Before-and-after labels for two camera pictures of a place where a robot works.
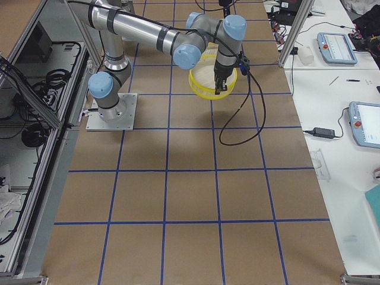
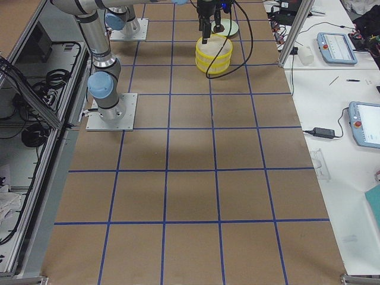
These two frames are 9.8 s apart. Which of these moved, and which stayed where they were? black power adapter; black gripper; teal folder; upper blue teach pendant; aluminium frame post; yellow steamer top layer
Moved: yellow steamer top layer; black gripper
Stayed: aluminium frame post; upper blue teach pendant; teal folder; black power adapter
